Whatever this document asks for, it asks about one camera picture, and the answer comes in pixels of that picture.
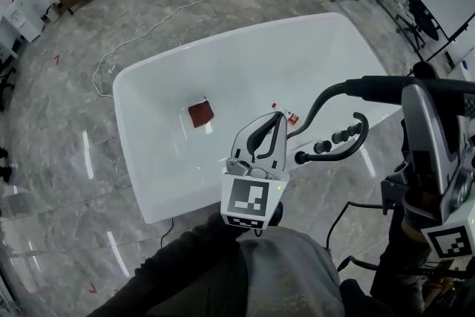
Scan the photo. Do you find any black round cap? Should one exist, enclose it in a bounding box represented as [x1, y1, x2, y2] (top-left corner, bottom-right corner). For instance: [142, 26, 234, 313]
[412, 60, 438, 79]

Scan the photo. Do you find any person's grey trouser leg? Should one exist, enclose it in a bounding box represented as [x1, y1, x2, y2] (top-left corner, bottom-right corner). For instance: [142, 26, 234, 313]
[236, 226, 344, 317]

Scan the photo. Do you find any white side cabinet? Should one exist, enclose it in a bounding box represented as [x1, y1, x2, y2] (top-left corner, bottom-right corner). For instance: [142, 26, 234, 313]
[0, 0, 46, 44]

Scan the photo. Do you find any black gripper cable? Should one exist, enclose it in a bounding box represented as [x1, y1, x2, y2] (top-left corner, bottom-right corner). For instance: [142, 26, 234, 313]
[325, 201, 387, 250]

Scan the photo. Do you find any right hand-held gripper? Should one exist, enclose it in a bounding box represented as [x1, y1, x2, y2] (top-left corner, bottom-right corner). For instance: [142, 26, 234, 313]
[381, 84, 475, 261]

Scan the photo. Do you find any person's left forearm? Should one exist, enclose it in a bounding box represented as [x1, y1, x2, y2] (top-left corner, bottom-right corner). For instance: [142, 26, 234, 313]
[86, 213, 250, 317]

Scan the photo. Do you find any red-brown square pad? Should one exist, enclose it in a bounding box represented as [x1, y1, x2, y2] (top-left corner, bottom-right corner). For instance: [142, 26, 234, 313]
[187, 98, 217, 129]

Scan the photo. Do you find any thin black floor cable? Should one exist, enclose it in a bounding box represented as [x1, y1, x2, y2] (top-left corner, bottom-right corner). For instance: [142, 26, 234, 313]
[160, 218, 175, 249]

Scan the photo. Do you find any white bathtub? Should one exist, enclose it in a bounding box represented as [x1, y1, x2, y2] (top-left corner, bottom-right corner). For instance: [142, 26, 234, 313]
[112, 12, 409, 225]

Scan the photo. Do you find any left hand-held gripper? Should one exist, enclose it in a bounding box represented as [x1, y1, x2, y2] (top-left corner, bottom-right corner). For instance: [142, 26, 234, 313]
[220, 111, 292, 232]

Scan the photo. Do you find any person's right forearm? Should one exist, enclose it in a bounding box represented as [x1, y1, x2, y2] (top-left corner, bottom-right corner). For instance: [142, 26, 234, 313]
[370, 213, 436, 307]

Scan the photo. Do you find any black office chair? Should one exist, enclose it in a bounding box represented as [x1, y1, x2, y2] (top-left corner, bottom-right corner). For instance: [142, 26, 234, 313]
[0, 57, 19, 113]

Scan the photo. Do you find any white floor cable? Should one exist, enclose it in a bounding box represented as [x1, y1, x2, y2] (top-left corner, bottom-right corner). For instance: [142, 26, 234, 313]
[91, 0, 298, 99]

